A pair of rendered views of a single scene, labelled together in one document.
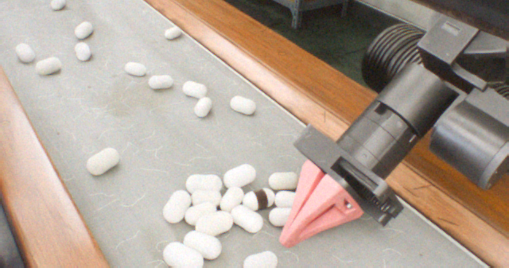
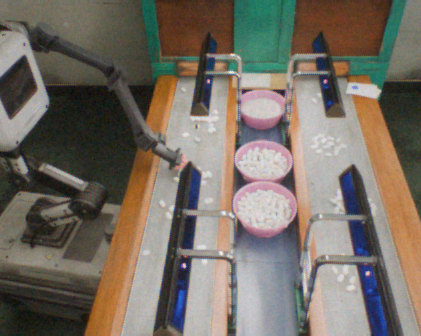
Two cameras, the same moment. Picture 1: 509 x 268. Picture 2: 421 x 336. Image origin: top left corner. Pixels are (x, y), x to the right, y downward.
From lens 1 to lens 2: 1.99 m
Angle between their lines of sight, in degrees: 93
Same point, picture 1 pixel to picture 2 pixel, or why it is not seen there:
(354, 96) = (134, 188)
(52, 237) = (227, 183)
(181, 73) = (162, 229)
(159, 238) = (209, 182)
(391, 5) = not seen: outside the picture
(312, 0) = not seen: outside the picture
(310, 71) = (132, 202)
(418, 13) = not seen: outside the picture
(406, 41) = (91, 194)
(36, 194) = (226, 193)
